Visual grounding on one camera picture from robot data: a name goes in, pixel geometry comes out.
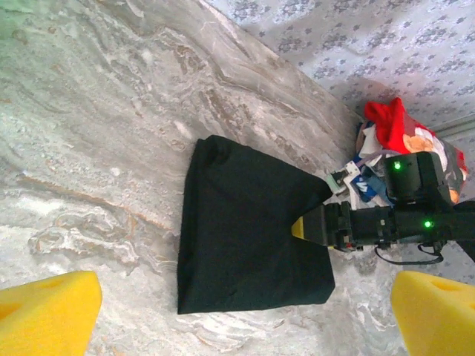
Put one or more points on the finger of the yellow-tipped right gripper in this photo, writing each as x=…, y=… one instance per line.
x=313, y=224

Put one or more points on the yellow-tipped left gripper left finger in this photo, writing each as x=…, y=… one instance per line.
x=44, y=315

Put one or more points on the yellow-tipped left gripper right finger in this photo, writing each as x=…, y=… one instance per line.
x=438, y=319

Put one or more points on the aluminium frame post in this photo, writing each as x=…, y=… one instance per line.
x=460, y=128

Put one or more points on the red bear print folded t-shirt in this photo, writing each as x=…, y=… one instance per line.
x=393, y=122

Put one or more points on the blue cartoon print folded t-shirt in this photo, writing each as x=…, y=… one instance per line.
x=365, y=187

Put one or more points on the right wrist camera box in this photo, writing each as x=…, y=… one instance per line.
x=343, y=178

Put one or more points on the white black print folded t-shirt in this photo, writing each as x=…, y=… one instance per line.
x=369, y=144

